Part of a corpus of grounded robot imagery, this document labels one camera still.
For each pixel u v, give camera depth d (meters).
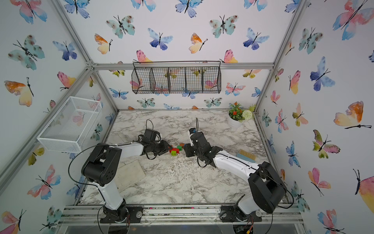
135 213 0.74
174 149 0.96
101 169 0.49
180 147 0.96
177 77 0.98
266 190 0.43
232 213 0.73
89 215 0.75
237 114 0.98
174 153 0.94
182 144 1.03
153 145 0.84
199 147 0.64
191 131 0.76
